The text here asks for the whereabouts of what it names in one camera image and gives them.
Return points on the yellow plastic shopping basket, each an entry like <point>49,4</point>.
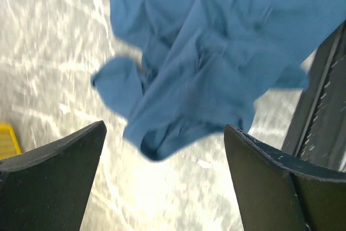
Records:
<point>9,146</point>

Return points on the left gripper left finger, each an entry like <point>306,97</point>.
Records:
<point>48,187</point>

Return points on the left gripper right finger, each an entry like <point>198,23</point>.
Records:
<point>277,191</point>

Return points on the dark blue t-shirt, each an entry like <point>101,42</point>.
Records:
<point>205,63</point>

